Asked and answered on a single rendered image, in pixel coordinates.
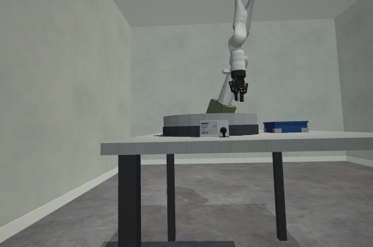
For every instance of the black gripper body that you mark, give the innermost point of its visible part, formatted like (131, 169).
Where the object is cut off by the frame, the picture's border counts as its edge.
(237, 75)

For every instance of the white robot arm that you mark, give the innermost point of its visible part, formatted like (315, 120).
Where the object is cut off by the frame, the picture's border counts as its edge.
(237, 60)

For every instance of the blue plastic crate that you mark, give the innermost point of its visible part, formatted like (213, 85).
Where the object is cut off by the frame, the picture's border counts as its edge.
(286, 126)

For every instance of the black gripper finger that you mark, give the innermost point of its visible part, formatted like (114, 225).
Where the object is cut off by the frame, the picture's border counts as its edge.
(234, 89)
(244, 90)

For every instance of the grey round turntable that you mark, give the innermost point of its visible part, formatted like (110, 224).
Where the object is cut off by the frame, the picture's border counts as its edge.
(211, 125)

